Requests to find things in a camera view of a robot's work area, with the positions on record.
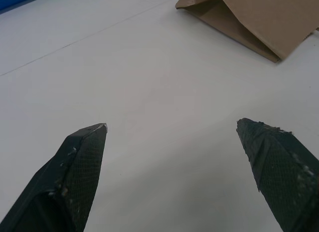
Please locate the brown paper bag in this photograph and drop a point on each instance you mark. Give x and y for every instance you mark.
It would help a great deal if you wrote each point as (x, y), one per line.
(251, 20)

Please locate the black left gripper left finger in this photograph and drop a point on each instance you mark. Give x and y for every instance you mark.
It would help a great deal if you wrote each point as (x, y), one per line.
(74, 182)

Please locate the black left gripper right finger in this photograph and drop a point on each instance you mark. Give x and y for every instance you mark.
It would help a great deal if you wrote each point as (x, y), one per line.
(279, 172)

